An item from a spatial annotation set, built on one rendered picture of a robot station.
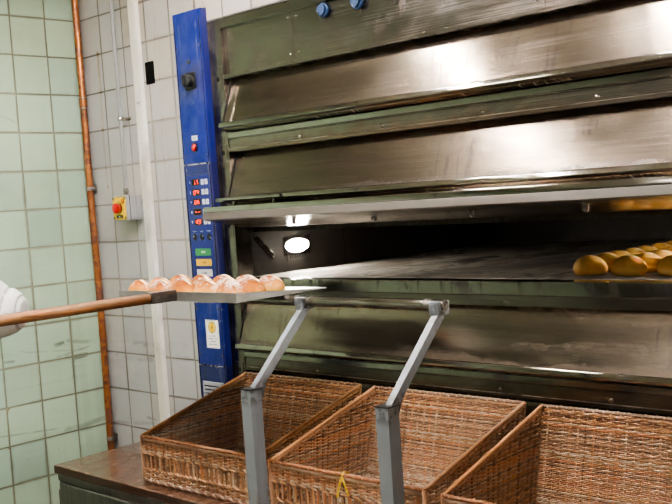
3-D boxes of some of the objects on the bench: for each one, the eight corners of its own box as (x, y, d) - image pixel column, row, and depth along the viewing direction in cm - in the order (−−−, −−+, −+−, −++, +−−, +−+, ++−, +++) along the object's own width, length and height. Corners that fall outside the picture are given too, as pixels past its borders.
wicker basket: (545, 502, 268) (540, 401, 267) (758, 540, 230) (753, 423, 229) (439, 558, 233) (432, 442, 231) (670, 614, 194) (663, 476, 193)
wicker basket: (251, 446, 352) (245, 370, 350) (371, 468, 313) (365, 382, 312) (139, 482, 316) (132, 396, 314) (259, 511, 278) (252, 414, 276)
